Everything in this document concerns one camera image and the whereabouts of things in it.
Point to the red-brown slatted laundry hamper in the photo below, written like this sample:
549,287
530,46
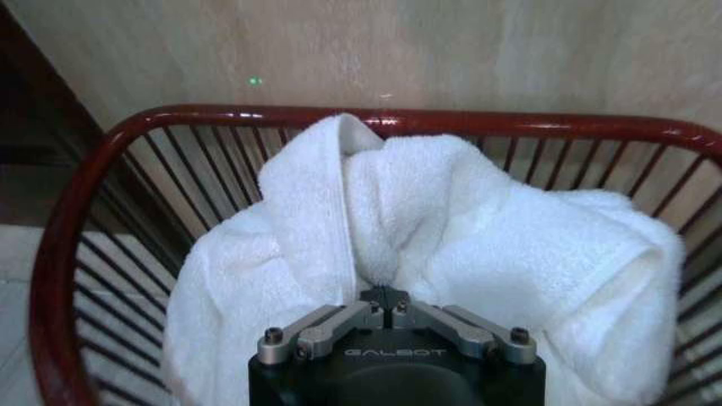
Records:
67,220

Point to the white terry towel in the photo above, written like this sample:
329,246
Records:
451,237

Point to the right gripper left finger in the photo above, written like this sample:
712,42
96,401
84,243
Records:
330,323

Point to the dark brown wooden door frame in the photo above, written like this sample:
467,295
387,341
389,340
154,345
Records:
39,127

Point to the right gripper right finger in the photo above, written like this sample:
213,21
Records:
451,323

